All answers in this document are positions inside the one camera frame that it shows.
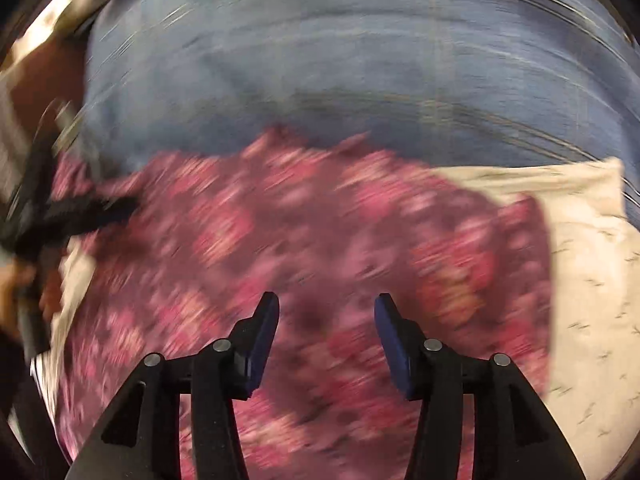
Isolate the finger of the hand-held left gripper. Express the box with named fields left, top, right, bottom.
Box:
left=47, top=194, right=142, bottom=235

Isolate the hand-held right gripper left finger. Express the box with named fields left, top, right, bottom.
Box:
left=65, top=291, right=281, bottom=480

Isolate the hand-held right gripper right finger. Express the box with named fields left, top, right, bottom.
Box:
left=374, top=293, right=586, bottom=480

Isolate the pink floral garment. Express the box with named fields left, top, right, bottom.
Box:
left=52, top=127, right=553, bottom=480

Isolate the cream leaf-print sheet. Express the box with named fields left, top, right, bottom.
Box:
left=30, top=157, right=640, bottom=466

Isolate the blue plaid blanket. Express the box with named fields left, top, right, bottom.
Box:
left=80, top=0, right=640, bottom=176

